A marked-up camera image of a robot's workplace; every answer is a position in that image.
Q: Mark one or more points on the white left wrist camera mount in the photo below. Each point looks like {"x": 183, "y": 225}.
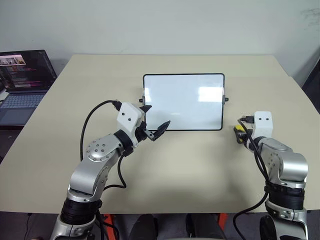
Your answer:
{"x": 127, "y": 116}

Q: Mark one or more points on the orange frame bar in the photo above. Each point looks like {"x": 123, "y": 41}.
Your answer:
{"x": 108, "y": 227}
{"x": 223, "y": 225}

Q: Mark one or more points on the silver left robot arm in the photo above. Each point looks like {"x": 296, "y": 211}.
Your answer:
{"x": 97, "y": 150}

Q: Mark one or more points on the yellow sponge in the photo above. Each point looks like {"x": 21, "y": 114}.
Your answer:
{"x": 239, "y": 128}

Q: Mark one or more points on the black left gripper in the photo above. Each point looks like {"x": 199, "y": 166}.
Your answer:
{"x": 143, "y": 132}

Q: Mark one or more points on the white whiteboard with black frame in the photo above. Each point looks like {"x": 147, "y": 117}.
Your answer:
{"x": 182, "y": 100}

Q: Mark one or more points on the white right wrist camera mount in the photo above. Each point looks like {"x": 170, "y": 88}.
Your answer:
{"x": 262, "y": 125}

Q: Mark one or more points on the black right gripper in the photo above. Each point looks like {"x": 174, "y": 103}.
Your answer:
{"x": 241, "y": 138}

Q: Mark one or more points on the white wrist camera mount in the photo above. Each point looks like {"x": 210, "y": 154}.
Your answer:
{"x": 262, "y": 125}
{"x": 127, "y": 116}

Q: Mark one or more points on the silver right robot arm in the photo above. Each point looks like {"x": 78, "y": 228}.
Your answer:
{"x": 287, "y": 162}

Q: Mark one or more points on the open grey laptop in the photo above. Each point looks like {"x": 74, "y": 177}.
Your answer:
{"x": 25, "y": 75}

